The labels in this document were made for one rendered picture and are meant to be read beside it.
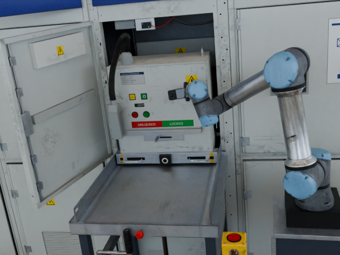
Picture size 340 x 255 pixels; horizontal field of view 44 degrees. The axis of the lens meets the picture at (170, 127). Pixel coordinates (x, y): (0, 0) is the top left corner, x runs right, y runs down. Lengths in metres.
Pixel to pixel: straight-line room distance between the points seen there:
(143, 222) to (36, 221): 1.19
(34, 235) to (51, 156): 0.94
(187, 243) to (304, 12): 1.43
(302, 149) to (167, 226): 0.60
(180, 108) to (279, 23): 0.61
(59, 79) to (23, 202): 1.00
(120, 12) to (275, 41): 0.77
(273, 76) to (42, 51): 1.00
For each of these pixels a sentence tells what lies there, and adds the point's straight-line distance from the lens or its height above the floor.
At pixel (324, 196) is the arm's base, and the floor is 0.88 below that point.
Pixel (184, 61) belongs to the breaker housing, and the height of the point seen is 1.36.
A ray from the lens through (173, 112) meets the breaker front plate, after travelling 2.07.
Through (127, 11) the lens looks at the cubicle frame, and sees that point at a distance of 2.16.
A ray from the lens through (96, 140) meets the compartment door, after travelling 2.29.
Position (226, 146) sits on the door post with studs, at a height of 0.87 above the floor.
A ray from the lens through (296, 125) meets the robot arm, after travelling 1.53.
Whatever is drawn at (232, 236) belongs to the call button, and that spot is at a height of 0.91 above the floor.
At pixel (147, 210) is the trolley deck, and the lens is 1.80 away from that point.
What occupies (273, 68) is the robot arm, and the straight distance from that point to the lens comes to 1.47.
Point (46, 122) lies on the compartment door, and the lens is 1.97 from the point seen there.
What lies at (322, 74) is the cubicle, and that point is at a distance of 2.13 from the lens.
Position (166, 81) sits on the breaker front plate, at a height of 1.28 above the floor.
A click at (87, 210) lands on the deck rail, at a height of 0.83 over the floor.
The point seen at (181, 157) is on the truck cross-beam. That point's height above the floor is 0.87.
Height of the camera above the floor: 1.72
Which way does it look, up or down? 19 degrees down
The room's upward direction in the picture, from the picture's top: 6 degrees counter-clockwise
